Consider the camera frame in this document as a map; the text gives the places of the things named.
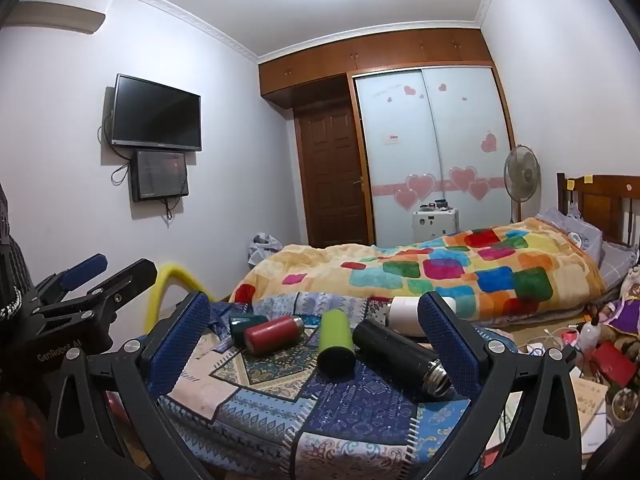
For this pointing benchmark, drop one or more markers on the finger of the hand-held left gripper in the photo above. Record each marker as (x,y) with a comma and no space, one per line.
(85,269)
(127,280)

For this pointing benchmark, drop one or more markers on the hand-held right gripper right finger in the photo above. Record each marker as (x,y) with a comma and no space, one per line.
(448,347)

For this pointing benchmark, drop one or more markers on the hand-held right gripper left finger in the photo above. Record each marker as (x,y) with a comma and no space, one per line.
(181,342)

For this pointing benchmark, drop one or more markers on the white cup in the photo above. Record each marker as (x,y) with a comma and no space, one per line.
(405,316)

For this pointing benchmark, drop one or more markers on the black insulated cup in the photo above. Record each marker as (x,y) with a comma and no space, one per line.
(395,355)

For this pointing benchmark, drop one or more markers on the dark green cup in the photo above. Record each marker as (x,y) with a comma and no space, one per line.
(240,327)

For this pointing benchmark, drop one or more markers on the red cup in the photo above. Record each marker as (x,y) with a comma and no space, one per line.
(272,336)

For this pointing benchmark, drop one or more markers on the lime green cup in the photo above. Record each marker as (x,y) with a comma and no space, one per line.
(336,342)

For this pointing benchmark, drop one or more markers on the yellow curved tube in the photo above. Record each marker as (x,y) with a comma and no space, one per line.
(167,280)

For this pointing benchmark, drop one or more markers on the colourful patchwork blanket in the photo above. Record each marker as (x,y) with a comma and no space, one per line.
(400,275)

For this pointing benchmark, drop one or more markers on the blue patterned cloth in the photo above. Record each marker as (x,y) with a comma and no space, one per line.
(280,405)

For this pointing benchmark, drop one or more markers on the small white cabinet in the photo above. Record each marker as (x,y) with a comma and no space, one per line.
(435,225)

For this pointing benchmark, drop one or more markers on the grey cloth pile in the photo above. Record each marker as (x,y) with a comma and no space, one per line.
(262,249)

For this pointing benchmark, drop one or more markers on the clear plastic bottle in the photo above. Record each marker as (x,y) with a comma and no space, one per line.
(590,335)

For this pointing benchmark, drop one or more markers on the beige paper booklet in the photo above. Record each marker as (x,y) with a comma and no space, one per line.
(590,400)

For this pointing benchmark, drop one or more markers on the red box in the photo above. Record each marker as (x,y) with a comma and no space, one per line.
(614,364)

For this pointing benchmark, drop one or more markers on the grey pillow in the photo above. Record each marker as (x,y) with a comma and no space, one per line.
(575,235)

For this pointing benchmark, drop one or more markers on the purple dressed doll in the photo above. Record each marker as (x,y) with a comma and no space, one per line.
(622,310)

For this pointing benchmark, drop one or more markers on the grey checkered bed sheet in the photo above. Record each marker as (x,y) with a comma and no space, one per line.
(617,262)

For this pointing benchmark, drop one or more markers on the standing fan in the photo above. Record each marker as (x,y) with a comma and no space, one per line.
(521,172)

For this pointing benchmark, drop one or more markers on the sliding wardrobe with heart stickers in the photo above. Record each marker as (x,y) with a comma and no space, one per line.
(430,150)

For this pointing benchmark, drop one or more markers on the brown wooden door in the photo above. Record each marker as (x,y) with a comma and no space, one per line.
(332,180)

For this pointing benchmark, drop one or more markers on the wooden bed headboard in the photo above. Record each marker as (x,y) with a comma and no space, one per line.
(607,200)

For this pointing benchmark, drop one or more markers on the white air conditioner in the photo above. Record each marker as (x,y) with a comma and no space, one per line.
(55,10)

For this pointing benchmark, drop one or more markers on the wooden overhead cabinet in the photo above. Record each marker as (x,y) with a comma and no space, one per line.
(370,57)

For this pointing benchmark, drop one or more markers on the small wall monitor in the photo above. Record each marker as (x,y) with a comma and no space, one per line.
(160,175)

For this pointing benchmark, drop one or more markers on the wall-mounted television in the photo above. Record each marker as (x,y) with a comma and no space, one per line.
(156,112)

